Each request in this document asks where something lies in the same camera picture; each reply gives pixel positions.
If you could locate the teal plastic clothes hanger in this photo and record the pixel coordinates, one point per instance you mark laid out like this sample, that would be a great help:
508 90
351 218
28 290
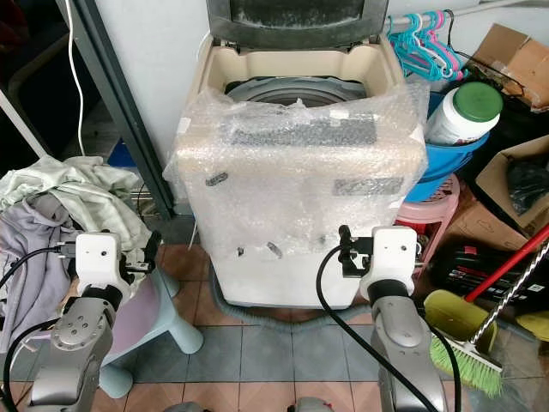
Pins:
410 47

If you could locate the dark metal door frame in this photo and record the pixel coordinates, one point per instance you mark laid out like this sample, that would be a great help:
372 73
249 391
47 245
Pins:
129 112

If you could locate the black plastic bag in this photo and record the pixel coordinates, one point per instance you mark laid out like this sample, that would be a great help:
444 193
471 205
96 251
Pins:
527 184

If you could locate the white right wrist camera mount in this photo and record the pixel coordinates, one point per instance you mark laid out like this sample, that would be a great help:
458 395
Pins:
390 253

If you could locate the lilac grey garment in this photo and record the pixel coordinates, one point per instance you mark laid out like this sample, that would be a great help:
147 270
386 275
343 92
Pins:
30 266

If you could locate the closed brown cardboard box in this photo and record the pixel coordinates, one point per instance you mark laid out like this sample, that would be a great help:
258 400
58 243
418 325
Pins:
515 56

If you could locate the white clothes rail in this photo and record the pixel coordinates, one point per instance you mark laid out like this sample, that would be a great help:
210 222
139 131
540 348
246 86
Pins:
472 7

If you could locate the beige top-load washing machine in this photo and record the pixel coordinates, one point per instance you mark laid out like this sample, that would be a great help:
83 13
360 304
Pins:
279 279

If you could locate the black and red tool case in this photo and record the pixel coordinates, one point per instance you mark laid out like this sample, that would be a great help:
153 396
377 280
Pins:
472 262

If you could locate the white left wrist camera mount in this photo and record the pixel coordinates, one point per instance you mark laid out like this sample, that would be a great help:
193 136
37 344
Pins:
100 257

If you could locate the pink plastic stool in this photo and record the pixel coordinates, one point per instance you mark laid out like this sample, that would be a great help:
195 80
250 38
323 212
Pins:
429 219

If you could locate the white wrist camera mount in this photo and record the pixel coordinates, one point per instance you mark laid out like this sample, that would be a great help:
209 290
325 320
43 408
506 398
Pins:
100 257
390 253

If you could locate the white green striped garment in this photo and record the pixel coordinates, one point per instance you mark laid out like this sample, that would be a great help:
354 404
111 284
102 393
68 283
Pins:
81 184

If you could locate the clear bubble wrap sheet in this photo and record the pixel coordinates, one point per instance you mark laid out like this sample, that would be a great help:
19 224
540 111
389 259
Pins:
300 193

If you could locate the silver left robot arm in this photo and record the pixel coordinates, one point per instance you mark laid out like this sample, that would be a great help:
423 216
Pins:
77 348

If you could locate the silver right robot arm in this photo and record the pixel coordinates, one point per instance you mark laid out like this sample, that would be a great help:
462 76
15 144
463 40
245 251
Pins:
403 343

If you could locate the open brown cardboard box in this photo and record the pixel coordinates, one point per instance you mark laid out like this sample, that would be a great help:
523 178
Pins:
491 184

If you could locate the blue plastic crate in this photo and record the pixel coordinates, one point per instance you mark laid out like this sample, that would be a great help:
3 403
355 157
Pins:
122 153

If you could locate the pink plastic clothes hanger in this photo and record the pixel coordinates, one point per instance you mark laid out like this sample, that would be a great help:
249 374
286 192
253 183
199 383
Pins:
443 43

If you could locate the dark grey washer lid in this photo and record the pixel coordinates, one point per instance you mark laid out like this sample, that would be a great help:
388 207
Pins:
296 19

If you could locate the white bottle with green cap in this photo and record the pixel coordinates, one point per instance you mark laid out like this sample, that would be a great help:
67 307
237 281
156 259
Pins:
459 120

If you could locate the pale plastic stool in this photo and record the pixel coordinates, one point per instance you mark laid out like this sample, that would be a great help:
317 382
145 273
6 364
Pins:
150 330

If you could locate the blue plastic basin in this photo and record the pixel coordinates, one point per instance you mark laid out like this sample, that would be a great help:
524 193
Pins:
450 167

